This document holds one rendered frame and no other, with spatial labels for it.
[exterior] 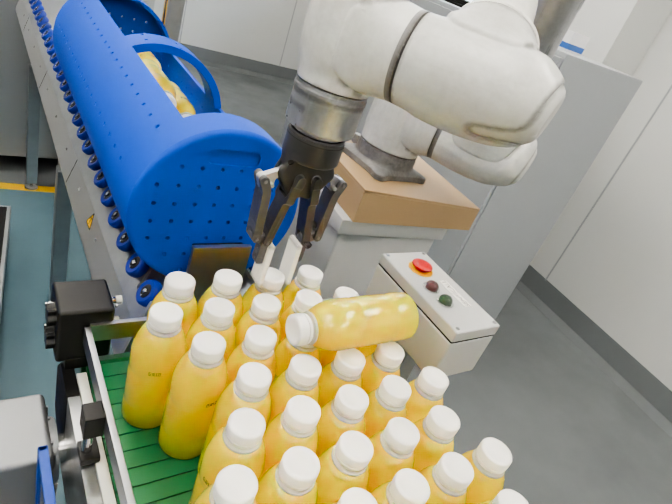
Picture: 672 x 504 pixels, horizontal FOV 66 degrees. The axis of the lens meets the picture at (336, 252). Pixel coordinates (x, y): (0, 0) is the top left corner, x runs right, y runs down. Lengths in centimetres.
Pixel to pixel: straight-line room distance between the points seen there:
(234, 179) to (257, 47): 549
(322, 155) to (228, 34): 556
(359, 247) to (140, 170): 63
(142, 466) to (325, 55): 53
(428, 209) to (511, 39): 75
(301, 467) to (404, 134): 87
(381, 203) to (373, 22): 66
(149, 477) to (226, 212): 40
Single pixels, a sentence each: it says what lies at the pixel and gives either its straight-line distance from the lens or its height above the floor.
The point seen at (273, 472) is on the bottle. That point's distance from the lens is 56.
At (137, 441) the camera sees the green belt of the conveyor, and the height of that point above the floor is 90.
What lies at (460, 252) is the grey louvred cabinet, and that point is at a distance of 238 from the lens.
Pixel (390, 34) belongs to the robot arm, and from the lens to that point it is 57.
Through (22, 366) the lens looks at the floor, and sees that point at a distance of 208.
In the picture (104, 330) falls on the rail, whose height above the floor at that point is 97.
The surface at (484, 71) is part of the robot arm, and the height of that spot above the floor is 145.
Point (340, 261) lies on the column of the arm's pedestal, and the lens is 125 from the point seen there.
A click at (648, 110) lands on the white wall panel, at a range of 342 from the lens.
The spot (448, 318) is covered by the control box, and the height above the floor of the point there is 110.
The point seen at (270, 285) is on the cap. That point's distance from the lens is 74.
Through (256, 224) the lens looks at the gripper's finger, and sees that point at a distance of 67.
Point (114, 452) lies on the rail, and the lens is 64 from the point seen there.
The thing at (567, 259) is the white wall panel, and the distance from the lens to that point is 356.
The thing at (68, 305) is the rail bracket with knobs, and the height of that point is 100.
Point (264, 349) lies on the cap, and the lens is 64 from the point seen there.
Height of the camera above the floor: 150
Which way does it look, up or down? 29 degrees down
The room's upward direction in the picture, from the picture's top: 21 degrees clockwise
